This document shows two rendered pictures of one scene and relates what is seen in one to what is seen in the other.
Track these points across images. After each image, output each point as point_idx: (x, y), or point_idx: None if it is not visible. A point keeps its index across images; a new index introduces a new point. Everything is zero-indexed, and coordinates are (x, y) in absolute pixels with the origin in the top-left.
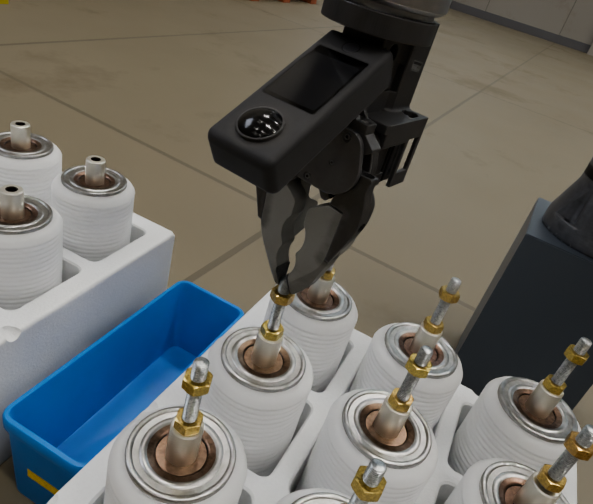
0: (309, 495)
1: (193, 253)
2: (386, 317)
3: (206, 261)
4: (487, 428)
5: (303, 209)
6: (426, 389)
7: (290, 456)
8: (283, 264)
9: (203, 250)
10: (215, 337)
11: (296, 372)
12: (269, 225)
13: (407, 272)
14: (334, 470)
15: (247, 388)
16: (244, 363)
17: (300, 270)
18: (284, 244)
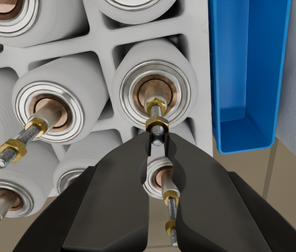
0: (36, 11)
1: (284, 178)
2: (163, 214)
3: (272, 178)
4: (26, 168)
5: (175, 222)
6: (62, 164)
7: (111, 72)
8: (166, 146)
9: (280, 184)
10: (225, 133)
11: (127, 103)
12: (207, 168)
13: (173, 247)
14: (64, 66)
15: (142, 60)
16: (161, 78)
17: (133, 144)
18: (173, 161)
